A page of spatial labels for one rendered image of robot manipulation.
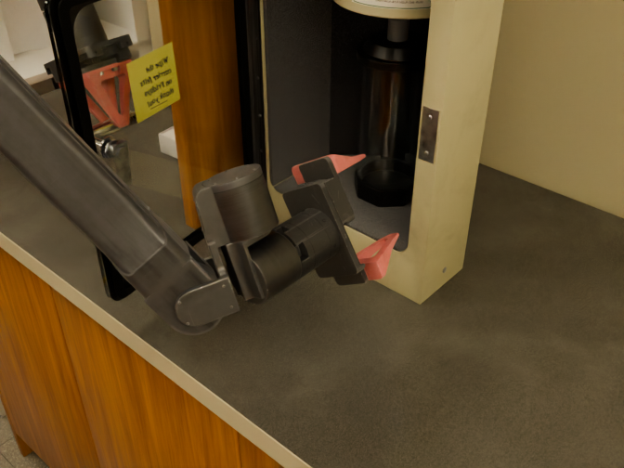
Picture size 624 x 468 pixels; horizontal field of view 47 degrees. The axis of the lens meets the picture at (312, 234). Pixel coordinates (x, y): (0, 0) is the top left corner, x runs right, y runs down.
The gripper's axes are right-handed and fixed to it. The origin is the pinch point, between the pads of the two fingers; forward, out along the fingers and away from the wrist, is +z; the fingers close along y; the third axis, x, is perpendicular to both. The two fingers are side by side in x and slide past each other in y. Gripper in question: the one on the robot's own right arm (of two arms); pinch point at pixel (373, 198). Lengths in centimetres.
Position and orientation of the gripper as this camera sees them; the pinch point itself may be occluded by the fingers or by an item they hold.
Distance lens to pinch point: 81.0
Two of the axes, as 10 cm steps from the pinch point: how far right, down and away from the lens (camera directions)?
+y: -4.0, -9.0, -1.8
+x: -6.2, 1.2, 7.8
